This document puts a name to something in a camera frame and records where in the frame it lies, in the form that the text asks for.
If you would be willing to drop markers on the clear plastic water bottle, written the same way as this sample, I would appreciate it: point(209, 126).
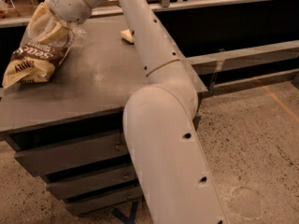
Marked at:
point(76, 38)

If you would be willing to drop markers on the top grey drawer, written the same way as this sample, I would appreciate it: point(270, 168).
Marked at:
point(72, 153)

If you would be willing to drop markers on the middle grey drawer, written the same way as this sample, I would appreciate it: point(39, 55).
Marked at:
point(81, 184)

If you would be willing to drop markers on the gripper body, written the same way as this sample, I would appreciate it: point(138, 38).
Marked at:
point(65, 4)

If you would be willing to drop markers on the grey metal railing frame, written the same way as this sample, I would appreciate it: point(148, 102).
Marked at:
point(208, 35)

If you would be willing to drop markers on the brown chip bag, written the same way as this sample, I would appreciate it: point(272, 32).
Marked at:
point(33, 62)

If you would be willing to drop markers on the grey drawer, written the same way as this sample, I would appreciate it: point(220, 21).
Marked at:
point(81, 184)
point(72, 153)
point(105, 200)

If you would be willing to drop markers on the yellow sponge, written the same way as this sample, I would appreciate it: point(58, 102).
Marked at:
point(126, 35)

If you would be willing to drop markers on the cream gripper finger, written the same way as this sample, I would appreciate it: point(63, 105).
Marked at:
point(56, 33)
point(33, 27)

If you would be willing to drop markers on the bottom grey drawer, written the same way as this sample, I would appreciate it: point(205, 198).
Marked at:
point(105, 200)

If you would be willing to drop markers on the grey drawer cabinet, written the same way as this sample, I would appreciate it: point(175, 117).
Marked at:
point(30, 120)

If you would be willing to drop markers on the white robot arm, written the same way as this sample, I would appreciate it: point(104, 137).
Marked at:
point(157, 119)

